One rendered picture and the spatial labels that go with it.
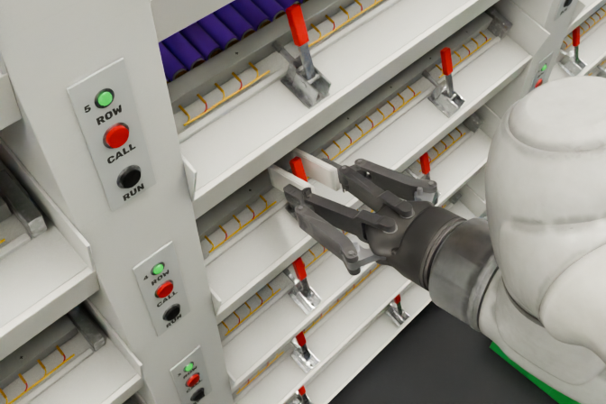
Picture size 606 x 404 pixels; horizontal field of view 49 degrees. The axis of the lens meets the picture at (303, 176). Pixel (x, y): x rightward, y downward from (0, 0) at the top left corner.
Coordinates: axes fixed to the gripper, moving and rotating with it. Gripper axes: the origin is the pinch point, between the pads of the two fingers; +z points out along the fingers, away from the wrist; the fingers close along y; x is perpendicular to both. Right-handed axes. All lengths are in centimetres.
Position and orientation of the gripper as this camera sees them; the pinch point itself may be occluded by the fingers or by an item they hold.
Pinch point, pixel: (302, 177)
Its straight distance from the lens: 74.1
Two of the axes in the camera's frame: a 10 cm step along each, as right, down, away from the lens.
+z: -6.8, -3.7, 6.4
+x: -1.8, -7.6, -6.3
